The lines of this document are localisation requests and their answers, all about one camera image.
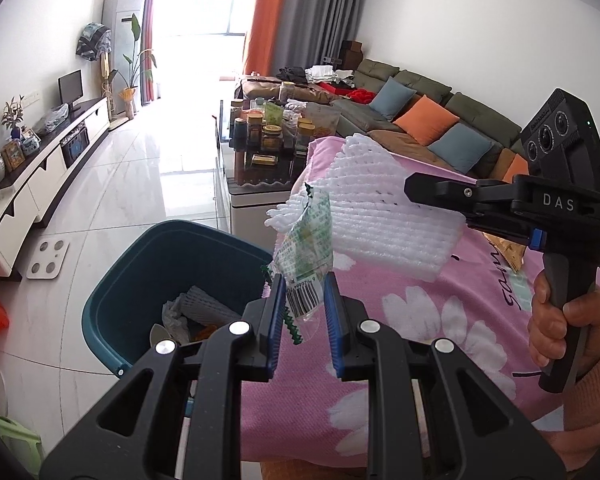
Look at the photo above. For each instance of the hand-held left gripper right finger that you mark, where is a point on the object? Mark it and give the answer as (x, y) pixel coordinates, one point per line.
(333, 325)

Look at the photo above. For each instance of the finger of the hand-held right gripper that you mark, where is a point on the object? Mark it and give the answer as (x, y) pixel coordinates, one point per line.
(455, 191)
(505, 227)

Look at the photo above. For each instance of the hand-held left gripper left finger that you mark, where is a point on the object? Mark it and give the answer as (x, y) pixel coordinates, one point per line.
(275, 322)

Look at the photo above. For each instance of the large white foam net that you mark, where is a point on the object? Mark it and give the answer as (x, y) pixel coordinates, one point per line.
(380, 210)

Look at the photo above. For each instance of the green printed plastic wrapper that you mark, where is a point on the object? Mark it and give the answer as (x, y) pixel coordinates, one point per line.
(310, 240)

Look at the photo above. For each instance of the teal plastic bin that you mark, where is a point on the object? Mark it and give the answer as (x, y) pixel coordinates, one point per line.
(130, 280)

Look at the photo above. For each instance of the person's right forearm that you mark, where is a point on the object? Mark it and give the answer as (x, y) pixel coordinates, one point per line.
(595, 410)

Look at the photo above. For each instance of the person's right hand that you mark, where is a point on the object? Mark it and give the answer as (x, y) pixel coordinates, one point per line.
(542, 330)

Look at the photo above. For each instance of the small gold foil wrapper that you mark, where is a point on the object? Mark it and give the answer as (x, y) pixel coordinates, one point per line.
(505, 255)

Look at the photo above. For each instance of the blue cushion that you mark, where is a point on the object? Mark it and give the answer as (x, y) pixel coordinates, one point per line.
(460, 147)
(391, 97)

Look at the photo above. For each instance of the orange cushion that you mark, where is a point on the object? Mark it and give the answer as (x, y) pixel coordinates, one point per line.
(516, 169)
(425, 120)

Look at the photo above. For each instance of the small foam net sleeve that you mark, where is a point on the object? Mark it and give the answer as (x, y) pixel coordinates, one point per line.
(210, 307)

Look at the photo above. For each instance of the olive green sofa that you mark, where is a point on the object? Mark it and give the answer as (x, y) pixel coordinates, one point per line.
(475, 110)

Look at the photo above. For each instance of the pink floral blanket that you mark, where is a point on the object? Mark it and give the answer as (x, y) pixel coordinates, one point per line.
(430, 335)

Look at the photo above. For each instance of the beige flat scrap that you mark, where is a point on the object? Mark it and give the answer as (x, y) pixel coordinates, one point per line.
(159, 335)

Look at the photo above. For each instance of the glass coffee table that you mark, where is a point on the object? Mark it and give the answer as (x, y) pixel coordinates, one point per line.
(250, 195)

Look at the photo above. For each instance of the red cloth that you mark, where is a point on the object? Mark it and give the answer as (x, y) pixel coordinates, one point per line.
(361, 96)

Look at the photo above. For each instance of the clear snack bag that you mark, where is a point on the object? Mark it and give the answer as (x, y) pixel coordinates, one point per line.
(322, 120)

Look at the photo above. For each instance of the white clothes pile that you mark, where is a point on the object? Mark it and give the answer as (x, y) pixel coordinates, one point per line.
(330, 74)

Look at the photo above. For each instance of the brown boxes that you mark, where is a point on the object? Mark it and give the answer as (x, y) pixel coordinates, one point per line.
(351, 54)

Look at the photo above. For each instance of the group of glass jars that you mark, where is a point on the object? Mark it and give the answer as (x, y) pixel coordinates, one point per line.
(272, 135)

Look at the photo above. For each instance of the green packet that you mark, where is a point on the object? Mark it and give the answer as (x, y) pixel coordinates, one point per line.
(274, 112)

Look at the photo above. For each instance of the black clothes pile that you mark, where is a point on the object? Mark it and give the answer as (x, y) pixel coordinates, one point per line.
(291, 74)

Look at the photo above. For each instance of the brown throw blanket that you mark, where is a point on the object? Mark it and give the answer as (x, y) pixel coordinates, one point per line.
(270, 91)

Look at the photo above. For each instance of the grey curtain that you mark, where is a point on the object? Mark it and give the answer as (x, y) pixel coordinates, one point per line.
(325, 15)

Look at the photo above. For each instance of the white bathroom scale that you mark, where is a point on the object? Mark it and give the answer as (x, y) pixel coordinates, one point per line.
(47, 260)

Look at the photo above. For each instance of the orange curtain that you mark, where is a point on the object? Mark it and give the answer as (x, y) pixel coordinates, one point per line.
(265, 15)

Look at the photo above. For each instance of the white television cabinet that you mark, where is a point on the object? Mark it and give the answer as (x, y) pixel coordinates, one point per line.
(40, 175)

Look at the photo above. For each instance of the tall potted plant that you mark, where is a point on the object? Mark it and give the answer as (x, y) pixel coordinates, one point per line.
(130, 80)

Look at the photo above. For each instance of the green plastic stool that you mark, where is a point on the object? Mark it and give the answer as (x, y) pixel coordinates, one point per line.
(15, 440)

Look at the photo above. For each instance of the clear plastic bag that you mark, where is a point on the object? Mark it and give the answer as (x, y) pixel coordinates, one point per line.
(52, 120)

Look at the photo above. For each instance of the blue and white vase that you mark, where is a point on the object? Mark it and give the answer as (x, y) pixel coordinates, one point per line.
(30, 147)

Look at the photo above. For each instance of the small black television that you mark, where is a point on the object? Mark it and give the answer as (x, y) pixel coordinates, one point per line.
(70, 87)

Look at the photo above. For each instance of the striped curtain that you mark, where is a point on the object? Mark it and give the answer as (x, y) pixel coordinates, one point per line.
(151, 35)

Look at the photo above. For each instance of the small plant in blue vase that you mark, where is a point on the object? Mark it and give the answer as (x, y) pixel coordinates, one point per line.
(12, 115)

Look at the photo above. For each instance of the white standing air conditioner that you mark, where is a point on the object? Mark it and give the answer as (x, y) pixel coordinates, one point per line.
(120, 25)

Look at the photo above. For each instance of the cloth covered standing fan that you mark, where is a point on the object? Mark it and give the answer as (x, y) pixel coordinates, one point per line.
(94, 40)

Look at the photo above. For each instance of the picture frame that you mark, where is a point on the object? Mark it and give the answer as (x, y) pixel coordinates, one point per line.
(13, 156)

